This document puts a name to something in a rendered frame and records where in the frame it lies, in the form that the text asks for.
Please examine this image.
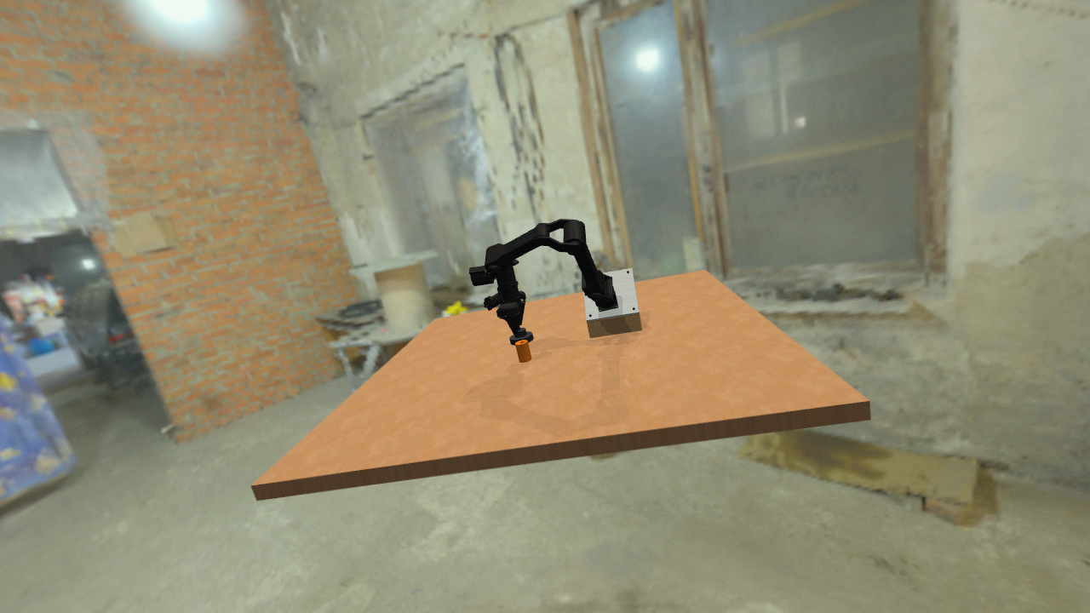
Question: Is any dark grey round pedestal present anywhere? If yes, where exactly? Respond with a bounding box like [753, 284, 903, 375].
[509, 326, 534, 345]

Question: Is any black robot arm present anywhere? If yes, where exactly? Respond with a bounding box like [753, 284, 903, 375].
[469, 219, 618, 312]

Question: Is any orange knob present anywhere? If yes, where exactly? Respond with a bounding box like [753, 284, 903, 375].
[514, 340, 531, 363]

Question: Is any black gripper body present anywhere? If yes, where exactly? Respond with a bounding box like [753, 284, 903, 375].
[496, 279, 526, 318]

